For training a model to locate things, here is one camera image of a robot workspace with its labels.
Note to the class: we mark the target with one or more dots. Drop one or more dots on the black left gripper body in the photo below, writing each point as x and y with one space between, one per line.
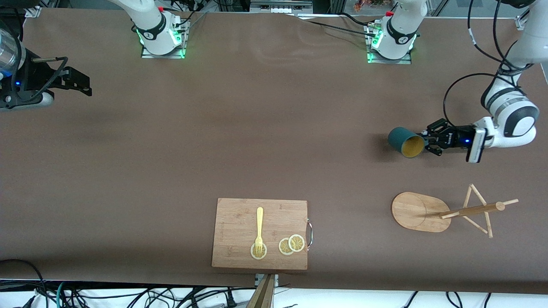
453 139

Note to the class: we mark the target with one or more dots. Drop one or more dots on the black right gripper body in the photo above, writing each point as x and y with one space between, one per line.
35 80

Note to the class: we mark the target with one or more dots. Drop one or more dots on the teal mug with yellow inside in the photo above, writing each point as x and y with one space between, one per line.
400 137

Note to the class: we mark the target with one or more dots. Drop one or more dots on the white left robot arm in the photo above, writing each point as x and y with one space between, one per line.
507 100

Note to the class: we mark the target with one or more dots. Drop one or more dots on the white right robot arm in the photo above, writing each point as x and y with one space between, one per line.
152 30

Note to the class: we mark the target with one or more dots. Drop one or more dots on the wooden mug rack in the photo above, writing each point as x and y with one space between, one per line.
415 211

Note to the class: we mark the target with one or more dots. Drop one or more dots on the toy lemon slice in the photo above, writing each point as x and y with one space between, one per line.
263 253
283 247
296 243

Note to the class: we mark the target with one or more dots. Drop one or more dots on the yellow plastic fork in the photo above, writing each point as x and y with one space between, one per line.
259 222

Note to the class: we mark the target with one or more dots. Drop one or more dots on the white power strip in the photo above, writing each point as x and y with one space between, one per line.
280 8

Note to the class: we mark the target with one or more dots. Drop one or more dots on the bamboo cutting board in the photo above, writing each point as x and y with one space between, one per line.
235 231

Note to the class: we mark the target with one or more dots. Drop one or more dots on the wooden bar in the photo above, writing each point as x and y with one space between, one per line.
263 295

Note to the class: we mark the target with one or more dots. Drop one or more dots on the metal bracket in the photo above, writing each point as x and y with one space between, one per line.
258 280

